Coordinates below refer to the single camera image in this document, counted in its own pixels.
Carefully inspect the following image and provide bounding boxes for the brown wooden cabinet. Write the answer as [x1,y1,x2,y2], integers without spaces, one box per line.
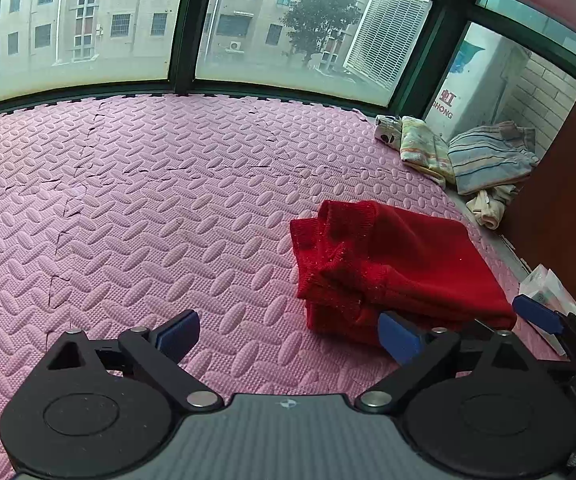
[498,35,576,341]

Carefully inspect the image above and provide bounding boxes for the beige apartment building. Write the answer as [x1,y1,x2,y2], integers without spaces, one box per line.
[0,0,383,86]

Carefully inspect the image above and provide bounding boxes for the pink foam floor mat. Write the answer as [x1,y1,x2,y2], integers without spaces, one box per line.
[0,92,569,480]

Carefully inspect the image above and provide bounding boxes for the blue striped cloth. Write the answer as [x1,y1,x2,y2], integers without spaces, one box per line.
[448,121,540,196]

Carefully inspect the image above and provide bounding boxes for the dark green window frame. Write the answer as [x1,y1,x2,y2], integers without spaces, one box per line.
[0,0,576,126]

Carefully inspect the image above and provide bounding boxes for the white printed appliance casing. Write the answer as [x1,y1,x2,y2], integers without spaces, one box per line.
[425,22,529,143]

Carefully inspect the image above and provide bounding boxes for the cream cloth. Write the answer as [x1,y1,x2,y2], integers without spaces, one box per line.
[467,185,517,231]

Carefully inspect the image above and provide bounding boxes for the red pants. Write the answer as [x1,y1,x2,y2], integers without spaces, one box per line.
[289,199,519,348]

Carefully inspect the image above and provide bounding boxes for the green tree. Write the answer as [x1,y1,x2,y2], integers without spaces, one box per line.
[282,0,363,68]

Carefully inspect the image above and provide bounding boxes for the clear plastic packet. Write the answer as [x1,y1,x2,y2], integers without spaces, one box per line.
[518,264,576,358]

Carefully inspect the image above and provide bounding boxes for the white spotted cloth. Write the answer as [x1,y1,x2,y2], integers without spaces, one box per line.
[374,115,405,147]

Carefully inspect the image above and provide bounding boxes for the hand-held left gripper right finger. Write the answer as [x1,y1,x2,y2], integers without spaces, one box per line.
[355,311,536,412]

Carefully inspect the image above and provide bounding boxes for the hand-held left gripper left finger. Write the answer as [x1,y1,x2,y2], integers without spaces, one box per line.
[42,310,225,413]

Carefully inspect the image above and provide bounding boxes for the white louvred air conditioner unit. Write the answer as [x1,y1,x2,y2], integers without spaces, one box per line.
[343,0,434,92]

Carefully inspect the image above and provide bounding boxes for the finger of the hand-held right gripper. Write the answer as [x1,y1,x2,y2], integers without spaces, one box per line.
[512,294,576,356]

